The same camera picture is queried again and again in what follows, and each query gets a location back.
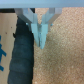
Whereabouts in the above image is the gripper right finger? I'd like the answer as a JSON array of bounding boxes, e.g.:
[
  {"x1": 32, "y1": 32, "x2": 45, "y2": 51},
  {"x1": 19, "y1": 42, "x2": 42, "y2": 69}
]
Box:
[{"x1": 39, "y1": 7, "x2": 63, "y2": 49}]

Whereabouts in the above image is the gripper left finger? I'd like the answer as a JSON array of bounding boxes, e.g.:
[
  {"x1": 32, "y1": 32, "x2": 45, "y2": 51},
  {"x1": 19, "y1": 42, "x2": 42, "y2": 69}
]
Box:
[{"x1": 14, "y1": 7, "x2": 43, "y2": 49}]

